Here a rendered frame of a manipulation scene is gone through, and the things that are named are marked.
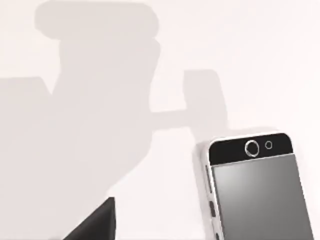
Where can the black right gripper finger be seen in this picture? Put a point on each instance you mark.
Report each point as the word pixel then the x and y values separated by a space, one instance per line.
pixel 100 223

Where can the white and grey smartphone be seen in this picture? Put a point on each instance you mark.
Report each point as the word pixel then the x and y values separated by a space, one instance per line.
pixel 257 195

